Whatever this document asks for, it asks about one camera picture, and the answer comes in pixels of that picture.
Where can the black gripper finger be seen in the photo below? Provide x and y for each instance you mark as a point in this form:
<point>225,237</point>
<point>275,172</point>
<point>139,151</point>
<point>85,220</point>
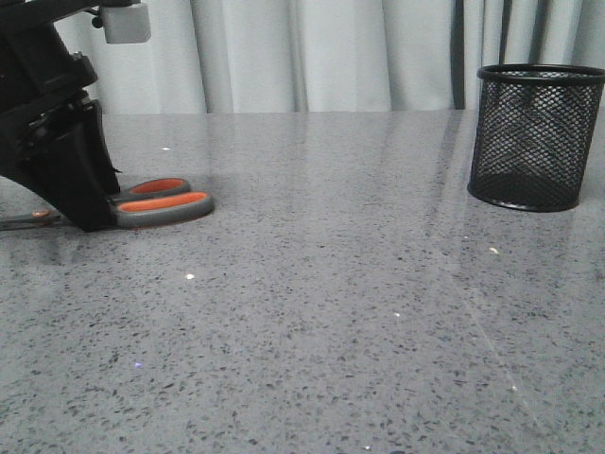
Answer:
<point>98,155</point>
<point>61,174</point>

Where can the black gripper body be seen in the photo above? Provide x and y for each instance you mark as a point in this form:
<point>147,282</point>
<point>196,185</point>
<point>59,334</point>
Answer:
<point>38,74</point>

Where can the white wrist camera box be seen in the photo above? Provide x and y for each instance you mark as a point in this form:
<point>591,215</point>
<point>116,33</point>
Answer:
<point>125,22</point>

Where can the black mesh pen bucket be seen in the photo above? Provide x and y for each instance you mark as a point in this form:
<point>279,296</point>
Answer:
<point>533,134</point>

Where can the grey orange handled scissors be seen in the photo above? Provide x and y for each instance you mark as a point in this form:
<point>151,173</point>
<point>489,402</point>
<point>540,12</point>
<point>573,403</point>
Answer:
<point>149,204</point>

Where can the grey pleated curtain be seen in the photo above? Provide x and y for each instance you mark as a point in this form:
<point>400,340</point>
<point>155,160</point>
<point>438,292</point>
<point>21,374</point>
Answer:
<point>239,57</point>

